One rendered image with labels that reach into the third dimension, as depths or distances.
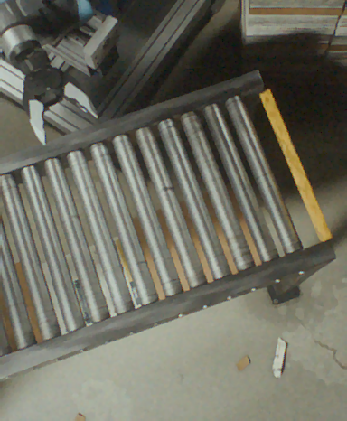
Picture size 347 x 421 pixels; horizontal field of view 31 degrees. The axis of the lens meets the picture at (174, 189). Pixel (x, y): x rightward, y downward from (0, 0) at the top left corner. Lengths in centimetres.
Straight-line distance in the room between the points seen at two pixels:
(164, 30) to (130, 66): 19
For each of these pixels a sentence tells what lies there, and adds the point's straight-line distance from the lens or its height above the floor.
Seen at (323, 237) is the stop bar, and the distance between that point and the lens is 164.
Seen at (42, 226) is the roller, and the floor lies 80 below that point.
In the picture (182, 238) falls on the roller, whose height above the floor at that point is 80.
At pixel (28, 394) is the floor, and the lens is 248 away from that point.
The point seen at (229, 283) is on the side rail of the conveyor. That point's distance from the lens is 161.
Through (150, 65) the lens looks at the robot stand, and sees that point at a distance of 244.
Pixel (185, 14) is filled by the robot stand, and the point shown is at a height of 23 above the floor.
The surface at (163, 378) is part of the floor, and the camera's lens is 240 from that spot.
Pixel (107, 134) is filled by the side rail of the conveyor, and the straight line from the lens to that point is 172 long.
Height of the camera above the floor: 240
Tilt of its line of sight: 75 degrees down
